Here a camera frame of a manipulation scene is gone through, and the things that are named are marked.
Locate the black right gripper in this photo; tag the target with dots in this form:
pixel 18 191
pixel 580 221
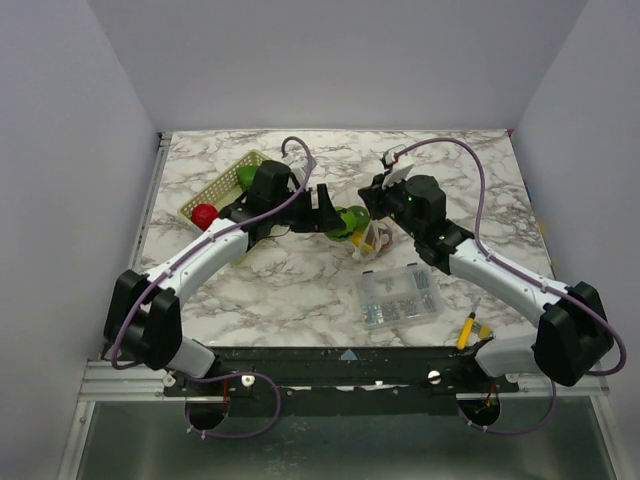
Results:
pixel 376 190

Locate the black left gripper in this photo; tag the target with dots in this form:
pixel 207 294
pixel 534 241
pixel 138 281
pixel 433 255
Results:
pixel 317 220

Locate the green toy watermelon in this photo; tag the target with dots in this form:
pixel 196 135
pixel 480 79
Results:
pixel 355 219

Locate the clear zip top bag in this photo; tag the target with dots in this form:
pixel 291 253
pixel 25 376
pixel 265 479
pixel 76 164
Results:
pixel 371 241

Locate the dark red toy apple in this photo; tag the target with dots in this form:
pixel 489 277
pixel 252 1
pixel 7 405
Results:
pixel 382 239

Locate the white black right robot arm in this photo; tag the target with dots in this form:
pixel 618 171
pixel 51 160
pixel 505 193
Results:
pixel 571 329

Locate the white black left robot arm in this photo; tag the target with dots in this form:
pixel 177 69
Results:
pixel 144 317

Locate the clear plastic screw box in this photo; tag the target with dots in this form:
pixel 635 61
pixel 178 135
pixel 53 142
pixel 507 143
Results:
pixel 396 297

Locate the green bell pepper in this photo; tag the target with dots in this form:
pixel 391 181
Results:
pixel 245 176

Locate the pale green perforated basket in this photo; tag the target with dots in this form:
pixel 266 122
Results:
pixel 224 189

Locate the red toy strawberry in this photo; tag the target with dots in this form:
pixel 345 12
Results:
pixel 203 215

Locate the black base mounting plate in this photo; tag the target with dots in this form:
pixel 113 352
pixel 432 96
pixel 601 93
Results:
pixel 340 381

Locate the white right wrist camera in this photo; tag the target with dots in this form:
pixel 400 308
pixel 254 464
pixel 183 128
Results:
pixel 396 166

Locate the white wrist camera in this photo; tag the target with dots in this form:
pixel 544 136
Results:
pixel 396 166
pixel 300 166

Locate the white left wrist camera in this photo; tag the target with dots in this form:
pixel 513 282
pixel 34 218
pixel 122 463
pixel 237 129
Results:
pixel 300 166

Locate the yellow handled screwdriver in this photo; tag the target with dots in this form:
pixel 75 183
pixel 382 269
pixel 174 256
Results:
pixel 468 326

